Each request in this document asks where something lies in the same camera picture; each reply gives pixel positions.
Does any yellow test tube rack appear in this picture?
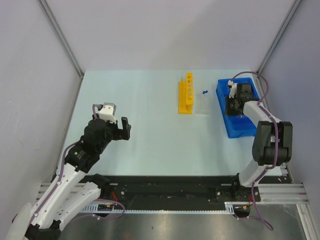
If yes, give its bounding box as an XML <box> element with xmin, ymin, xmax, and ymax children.
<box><xmin>178</xmin><ymin>72</ymin><xmax>194</xmax><ymax>115</ymax></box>

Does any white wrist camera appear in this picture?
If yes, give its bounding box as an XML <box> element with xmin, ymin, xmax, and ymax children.
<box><xmin>227</xmin><ymin>80</ymin><xmax>238</xmax><ymax>99</ymax></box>
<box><xmin>98</xmin><ymin>102</ymin><xmax>117</xmax><ymax>124</ymax></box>

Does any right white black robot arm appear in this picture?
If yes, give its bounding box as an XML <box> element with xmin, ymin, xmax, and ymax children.
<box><xmin>225</xmin><ymin>80</ymin><xmax>293</xmax><ymax>201</ymax></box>

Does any clear plastic well plate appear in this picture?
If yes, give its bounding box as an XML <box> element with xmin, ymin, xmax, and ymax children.
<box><xmin>195</xmin><ymin>93</ymin><xmax>211</xmax><ymax>115</ymax></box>

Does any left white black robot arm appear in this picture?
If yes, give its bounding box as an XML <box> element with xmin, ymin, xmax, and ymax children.
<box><xmin>6</xmin><ymin>114</ymin><xmax>131</xmax><ymax>240</ymax></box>

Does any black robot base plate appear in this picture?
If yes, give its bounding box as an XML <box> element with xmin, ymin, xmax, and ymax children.
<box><xmin>101</xmin><ymin>175</ymin><xmax>261</xmax><ymax>210</ymax></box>

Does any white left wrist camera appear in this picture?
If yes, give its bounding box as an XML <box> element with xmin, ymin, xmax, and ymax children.
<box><xmin>98</xmin><ymin>102</ymin><xmax>117</xmax><ymax>124</ymax></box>

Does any blue plastic tray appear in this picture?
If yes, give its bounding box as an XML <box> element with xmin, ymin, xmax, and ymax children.
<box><xmin>215</xmin><ymin>78</ymin><xmax>257</xmax><ymax>139</ymax></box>

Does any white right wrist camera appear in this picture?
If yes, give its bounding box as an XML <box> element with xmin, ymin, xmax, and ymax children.
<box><xmin>227</xmin><ymin>80</ymin><xmax>238</xmax><ymax>99</ymax></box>

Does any white slotted cable duct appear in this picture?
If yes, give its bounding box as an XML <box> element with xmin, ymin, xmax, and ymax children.
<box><xmin>80</xmin><ymin>202</ymin><xmax>253</xmax><ymax>215</ymax></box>

